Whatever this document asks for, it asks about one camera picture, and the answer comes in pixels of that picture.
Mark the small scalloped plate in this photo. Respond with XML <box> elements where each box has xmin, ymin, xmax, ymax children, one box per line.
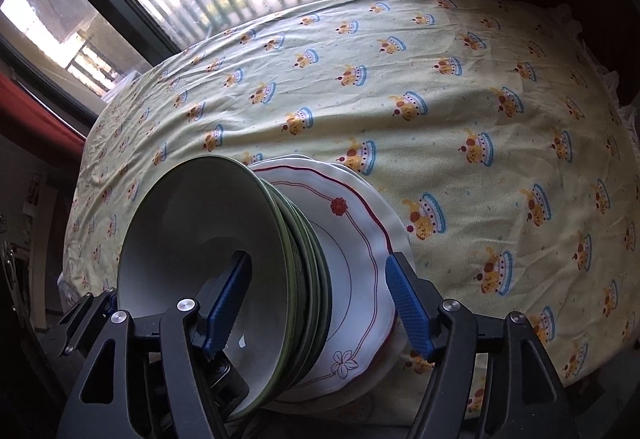
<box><xmin>252</xmin><ymin>158</ymin><xmax>401</xmax><ymax>402</ymax></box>

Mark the ribbed rim flower plate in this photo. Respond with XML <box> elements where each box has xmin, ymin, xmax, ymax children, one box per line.
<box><xmin>280</xmin><ymin>162</ymin><xmax>408</xmax><ymax>407</ymax></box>

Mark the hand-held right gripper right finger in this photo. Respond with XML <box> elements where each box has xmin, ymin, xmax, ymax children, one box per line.
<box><xmin>385</xmin><ymin>253</ymin><xmax>581</xmax><ymax>439</ymax></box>

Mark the large scalloped flower plate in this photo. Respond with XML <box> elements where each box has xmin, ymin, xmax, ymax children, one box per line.
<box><xmin>340</xmin><ymin>164</ymin><xmax>417</xmax><ymax>370</ymax></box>

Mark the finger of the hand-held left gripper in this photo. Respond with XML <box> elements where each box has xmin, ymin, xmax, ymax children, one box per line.
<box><xmin>57</xmin><ymin>289</ymin><xmax>120</xmax><ymax>357</ymax></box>

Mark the yellow printed tablecloth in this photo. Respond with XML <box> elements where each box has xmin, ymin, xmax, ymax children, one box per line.
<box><xmin>62</xmin><ymin>0</ymin><xmax>640</xmax><ymax>430</ymax></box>

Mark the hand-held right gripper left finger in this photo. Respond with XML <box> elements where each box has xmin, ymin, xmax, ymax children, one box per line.
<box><xmin>56</xmin><ymin>251</ymin><xmax>252</xmax><ymax>439</ymax></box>

